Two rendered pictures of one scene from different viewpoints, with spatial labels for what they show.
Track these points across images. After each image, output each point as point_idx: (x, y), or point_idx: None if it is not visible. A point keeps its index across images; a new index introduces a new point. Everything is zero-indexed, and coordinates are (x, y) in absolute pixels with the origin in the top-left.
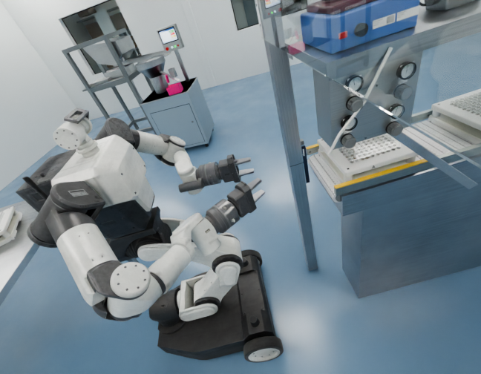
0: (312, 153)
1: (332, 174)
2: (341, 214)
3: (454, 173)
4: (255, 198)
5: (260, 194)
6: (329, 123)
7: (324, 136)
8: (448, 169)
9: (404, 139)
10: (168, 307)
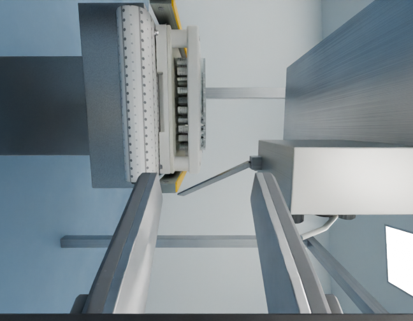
0: (155, 11)
1: (156, 117)
2: (95, 184)
3: (193, 190)
4: (145, 286)
5: (157, 225)
6: (341, 207)
7: (304, 180)
8: (197, 188)
9: (234, 171)
10: None
